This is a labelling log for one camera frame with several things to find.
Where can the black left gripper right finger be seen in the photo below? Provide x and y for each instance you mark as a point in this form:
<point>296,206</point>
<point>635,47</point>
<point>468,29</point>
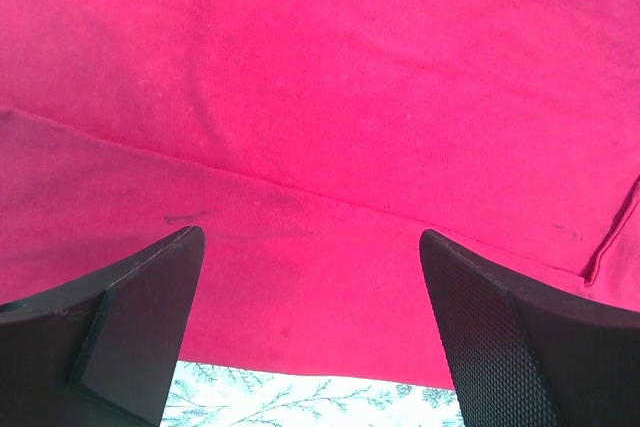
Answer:
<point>523,353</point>

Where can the crimson red t shirt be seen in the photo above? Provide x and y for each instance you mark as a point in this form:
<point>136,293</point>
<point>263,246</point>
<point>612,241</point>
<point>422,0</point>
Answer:
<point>313,141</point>

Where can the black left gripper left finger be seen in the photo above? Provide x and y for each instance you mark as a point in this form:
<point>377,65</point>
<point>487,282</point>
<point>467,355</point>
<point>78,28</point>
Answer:
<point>101,350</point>

